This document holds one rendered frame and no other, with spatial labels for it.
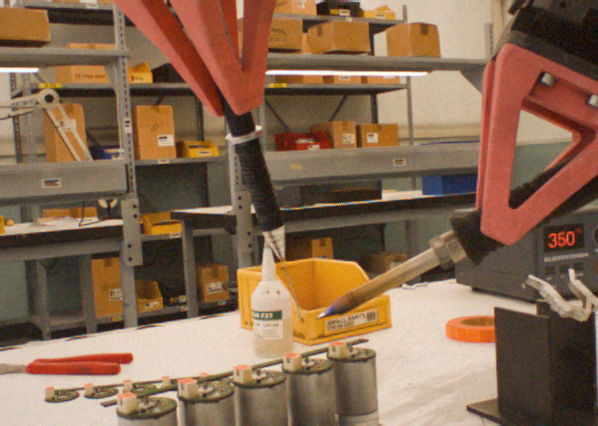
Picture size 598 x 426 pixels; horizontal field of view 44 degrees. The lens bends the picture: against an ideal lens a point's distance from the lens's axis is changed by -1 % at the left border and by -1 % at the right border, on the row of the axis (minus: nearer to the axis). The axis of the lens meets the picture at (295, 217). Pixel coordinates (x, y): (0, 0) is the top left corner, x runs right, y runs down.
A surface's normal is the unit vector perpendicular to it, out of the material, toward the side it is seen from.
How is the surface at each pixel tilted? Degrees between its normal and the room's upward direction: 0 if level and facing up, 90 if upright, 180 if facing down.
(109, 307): 89
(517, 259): 90
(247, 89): 100
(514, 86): 108
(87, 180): 90
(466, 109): 90
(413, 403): 0
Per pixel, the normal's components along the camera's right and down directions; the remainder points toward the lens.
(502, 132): -0.27, 0.39
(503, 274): -0.94, 0.08
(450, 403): -0.06, -1.00
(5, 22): 0.56, 0.01
